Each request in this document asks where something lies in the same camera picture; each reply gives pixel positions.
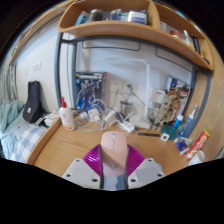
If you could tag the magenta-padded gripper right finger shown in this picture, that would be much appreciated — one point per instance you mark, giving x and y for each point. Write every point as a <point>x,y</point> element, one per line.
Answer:
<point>145,172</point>

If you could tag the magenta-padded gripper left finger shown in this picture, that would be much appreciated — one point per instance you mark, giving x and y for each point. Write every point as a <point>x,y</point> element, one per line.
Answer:
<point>81,173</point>

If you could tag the pink computer mouse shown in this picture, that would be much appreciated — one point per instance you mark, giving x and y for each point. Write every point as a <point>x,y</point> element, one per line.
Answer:
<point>114,150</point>

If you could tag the black pen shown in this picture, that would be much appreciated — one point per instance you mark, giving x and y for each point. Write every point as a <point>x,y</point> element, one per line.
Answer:
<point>149,134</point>

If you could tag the small white cube clock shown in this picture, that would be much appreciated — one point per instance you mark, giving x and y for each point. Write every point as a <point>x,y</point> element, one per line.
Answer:
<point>164,137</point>

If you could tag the blue snack packet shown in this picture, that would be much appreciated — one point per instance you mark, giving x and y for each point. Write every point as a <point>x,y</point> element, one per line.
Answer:
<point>182,145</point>

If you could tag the teal dish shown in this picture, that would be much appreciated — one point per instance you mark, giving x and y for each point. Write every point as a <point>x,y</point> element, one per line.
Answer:
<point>170,130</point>

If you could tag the white power strip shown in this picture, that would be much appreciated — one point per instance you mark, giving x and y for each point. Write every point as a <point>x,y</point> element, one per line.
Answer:
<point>126,126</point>

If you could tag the white red-capped pump bottle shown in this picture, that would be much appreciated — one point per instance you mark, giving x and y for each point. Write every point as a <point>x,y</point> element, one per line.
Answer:
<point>67,116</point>

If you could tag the white charger block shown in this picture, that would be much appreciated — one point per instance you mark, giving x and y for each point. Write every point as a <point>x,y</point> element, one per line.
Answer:
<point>94,115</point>

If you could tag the small blue-capped bottle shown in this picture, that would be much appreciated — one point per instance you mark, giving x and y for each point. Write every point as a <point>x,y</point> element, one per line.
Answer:
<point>177,122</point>

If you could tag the red chip can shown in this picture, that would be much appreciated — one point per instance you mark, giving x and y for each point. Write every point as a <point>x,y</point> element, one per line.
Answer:
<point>198,144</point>

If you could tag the white power adapter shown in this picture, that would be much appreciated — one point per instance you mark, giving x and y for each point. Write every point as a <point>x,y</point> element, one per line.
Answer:
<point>110,116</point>

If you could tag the tan robot model figure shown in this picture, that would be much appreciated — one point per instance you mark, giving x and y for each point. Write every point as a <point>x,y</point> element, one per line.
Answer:
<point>166,111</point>

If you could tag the blue spray bottle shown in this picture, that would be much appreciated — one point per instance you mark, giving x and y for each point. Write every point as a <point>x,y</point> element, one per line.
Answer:
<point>189,125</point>

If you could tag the blue white plaid quilt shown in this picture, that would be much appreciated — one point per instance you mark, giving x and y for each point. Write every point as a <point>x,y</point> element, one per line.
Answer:
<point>23,141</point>

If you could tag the grey metal cup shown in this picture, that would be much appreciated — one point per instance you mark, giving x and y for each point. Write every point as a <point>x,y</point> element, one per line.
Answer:
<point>126,108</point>

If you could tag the white desk lamp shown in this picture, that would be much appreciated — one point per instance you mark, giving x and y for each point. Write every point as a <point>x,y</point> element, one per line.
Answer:
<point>147,93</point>

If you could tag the black bag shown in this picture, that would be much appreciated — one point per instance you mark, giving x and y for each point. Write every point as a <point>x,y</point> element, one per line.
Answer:
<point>32,103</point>

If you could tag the robot model kit box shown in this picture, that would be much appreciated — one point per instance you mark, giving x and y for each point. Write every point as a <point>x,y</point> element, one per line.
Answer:
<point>90,83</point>

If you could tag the colourful printed box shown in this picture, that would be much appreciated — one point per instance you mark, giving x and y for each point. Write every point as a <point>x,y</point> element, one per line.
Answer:
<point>178,86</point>

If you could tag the teal blanket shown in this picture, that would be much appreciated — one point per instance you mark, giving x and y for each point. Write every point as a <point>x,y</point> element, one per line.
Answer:
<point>10,115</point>

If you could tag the wooden shelf unit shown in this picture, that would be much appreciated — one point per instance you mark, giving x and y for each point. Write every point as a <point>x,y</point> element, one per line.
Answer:
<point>116,30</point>

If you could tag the white wall socket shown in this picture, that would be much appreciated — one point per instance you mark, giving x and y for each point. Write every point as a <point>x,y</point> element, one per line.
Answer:
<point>116,87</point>

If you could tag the white wall switch plate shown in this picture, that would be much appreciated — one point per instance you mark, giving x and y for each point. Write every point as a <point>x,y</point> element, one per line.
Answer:
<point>36,66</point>

